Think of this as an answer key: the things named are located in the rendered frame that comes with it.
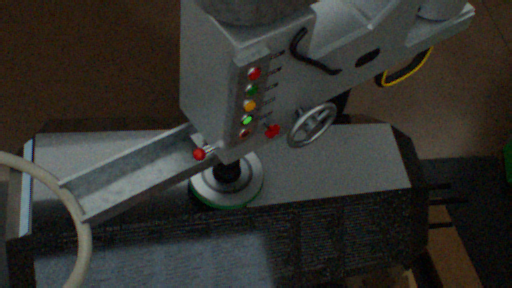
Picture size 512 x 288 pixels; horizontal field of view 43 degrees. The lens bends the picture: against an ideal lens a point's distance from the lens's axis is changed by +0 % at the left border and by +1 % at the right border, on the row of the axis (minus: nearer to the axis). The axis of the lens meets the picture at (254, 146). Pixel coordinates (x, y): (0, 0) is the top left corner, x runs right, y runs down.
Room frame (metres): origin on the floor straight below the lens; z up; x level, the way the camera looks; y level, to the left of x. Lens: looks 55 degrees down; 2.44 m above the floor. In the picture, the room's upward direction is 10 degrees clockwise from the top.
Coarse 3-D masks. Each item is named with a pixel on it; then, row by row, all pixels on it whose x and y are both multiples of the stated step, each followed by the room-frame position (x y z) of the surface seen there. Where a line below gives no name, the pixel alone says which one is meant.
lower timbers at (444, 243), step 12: (432, 216) 1.48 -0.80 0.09; (444, 216) 1.49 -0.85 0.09; (444, 228) 1.43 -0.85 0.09; (432, 240) 1.36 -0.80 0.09; (444, 240) 1.37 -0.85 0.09; (456, 240) 1.38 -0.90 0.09; (432, 252) 1.31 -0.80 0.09; (444, 252) 1.32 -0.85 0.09; (456, 252) 1.33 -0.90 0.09; (432, 264) 1.26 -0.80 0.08; (444, 264) 1.26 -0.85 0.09; (456, 264) 1.27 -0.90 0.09; (468, 264) 1.28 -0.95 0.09; (432, 276) 1.23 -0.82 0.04; (444, 276) 1.21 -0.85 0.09; (456, 276) 1.22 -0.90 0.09; (468, 276) 1.23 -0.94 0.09
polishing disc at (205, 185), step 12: (252, 156) 1.07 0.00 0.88; (252, 168) 1.03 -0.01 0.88; (192, 180) 0.96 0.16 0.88; (204, 180) 0.96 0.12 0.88; (240, 180) 0.98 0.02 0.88; (252, 180) 0.99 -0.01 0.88; (204, 192) 0.92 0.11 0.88; (216, 192) 0.93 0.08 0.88; (228, 192) 0.94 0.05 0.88; (240, 192) 0.95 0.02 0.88; (252, 192) 0.95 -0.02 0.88; (216, 204) 0.90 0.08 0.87; (228, 204) 0.90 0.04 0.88; (240, 204) 0.91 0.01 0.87
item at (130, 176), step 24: (144, 144) 0.89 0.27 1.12; (168, 144) 0.93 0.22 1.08; (192, 144) 0.94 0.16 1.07; (96, 168) 0.79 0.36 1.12; (120, 168) 0.83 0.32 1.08; (144, 168) 0.84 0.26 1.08; (168, 168) 0.86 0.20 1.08; (192, 168) 0.85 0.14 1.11; (72, 192) 0.74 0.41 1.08; (96, 192) 0.75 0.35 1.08; (120, 192) 0.76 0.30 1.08; (144, 192) 0.76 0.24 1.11; (96, 216) 0.67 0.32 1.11
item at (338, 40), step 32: (320, 0) 1.20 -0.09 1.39; (352, 0) 1.21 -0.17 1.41; (384, 0) 1.19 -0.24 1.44; (416, 0) 1.23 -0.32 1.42; (320, 32) 1.10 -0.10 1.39; (352, 32) 1.12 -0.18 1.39; (384, 32) 1.18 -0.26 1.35; (416, 32) 1.32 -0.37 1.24; (448, 32) 1.39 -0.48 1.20; (320, 64) 1.00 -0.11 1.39; (352, 64) 1.12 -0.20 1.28; (384, 64) 1.22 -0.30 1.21; (320, 96) 1.06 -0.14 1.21
